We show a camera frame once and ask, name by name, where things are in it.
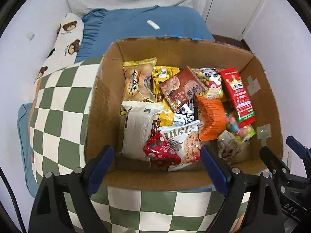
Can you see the orange snack packet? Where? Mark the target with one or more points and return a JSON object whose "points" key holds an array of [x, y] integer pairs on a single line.
{"points": [[211, 119]]}

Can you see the white door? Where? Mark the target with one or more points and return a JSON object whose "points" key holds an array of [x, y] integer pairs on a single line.
{"points": [[235, 7]]}

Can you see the large yellow snack packet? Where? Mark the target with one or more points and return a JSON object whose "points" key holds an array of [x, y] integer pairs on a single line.
{"points": [[167, 115]]}

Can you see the black snack packet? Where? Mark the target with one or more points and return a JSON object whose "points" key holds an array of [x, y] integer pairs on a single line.
{"points": [[184, 116]]}

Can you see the white cookie packet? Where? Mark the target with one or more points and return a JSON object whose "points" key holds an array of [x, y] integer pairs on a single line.
{"points": [[184, 140]]}

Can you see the brown cardboard box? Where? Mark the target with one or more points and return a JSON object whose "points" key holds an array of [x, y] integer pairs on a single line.
{"points": [[107, 89]]}

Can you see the red snack box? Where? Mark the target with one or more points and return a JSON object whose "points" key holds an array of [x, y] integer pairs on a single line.
{"points": [[239, 99]]}

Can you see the white remote control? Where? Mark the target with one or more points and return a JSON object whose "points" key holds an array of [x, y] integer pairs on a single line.
{"points": [[153, 24]]}

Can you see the white wall plate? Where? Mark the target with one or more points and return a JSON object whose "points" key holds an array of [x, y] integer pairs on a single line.
{"points": [[30, 35]]}

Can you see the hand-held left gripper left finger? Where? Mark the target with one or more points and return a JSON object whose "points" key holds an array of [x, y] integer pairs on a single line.
{"points": [[100, 168]]}

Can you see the white long bread packet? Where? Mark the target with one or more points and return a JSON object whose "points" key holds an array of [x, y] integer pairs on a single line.
{"points": [[136, 131]]}

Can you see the blue duvet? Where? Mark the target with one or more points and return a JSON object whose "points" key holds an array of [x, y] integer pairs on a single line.
{"points": [[126, 24]]}

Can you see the cream snack packet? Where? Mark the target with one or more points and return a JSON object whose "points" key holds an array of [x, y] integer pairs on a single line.
{"points": [[230, 148]]}

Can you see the colourful candy packet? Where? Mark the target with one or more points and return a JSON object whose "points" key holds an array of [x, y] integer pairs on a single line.
{"points": [[237, 128]]}

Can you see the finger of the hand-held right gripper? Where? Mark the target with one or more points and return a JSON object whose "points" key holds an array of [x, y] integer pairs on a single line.
{"points": [[274, 161], [297, 145]]}

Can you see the green white checkered blanket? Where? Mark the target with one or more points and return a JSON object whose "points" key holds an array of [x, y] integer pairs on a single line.
{"points": [[60, 126]]}

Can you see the brown snack packet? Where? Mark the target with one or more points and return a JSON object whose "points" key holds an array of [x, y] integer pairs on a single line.
{"points": [[182, 89]]}

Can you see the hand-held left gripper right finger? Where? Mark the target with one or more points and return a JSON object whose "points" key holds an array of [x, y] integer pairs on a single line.
{"points": [[215, 170]]}

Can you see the bear print pillow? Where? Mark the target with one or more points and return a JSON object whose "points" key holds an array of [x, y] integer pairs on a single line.
{"points": [[65, 46]]}

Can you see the pale yellow bread packet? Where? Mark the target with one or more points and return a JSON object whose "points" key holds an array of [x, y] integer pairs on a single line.
{"points": [[138, 82]]}

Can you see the small red snack packet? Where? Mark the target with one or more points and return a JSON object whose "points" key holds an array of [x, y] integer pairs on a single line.
{"points": [[160, 150]]}

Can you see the yellow panda snack packet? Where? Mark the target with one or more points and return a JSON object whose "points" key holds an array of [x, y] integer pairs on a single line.
{"points": [[212, 85]]}

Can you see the light blue sheet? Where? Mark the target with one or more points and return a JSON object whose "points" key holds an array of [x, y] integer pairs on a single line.
{"points": [[24, 145]]}

